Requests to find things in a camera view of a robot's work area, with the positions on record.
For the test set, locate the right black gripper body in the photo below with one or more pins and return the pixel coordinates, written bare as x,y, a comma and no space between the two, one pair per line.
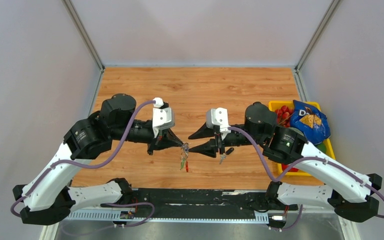
220,140

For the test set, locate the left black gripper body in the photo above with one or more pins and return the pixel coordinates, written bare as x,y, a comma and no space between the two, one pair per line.
157,135

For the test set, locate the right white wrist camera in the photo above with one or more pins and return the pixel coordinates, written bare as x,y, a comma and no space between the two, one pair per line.
218,117

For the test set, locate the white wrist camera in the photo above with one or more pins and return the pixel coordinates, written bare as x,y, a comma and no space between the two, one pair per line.
218,117
163,117

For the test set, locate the green lime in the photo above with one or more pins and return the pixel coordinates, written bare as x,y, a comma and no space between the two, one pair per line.
321,147

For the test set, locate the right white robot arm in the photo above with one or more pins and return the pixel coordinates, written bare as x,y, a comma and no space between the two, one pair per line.
351,195

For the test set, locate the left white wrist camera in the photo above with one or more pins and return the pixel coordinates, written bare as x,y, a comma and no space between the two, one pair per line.
163,117

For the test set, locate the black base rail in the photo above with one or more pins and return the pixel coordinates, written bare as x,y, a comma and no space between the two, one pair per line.
202,203

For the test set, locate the black-headed key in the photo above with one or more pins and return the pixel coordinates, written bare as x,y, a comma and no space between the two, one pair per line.
225,154

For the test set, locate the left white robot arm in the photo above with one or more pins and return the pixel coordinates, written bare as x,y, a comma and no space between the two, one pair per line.
91,143

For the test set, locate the blue chip bag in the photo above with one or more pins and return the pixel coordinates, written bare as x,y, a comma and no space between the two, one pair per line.
310,121

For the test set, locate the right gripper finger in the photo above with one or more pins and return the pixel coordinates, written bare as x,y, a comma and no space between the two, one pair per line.
208,149
203,132

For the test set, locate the red cherry tomatoes bunch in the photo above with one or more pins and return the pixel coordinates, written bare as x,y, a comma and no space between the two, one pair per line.
284,115

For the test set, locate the keyring bundle with red tag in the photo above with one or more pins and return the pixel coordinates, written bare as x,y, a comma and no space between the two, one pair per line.
184,165

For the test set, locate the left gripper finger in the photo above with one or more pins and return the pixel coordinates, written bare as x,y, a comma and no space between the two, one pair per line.
171,137
166,143

